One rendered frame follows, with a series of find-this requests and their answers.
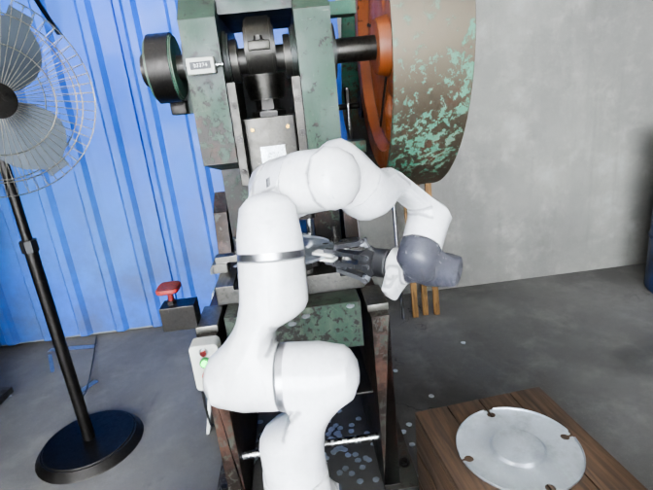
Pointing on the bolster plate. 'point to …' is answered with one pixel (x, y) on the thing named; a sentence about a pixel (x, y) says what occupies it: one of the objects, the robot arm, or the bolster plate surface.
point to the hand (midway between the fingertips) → (325, 256)
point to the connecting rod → (261, 64)
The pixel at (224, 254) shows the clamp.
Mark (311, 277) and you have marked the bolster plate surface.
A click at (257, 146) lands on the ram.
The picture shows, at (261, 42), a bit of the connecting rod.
